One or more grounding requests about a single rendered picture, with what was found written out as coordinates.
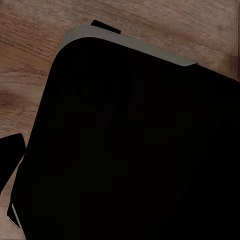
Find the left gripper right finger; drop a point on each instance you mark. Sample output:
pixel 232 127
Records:
pixel 232 149

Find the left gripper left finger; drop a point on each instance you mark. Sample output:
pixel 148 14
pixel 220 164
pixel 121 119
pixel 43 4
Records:
pixel 12 149

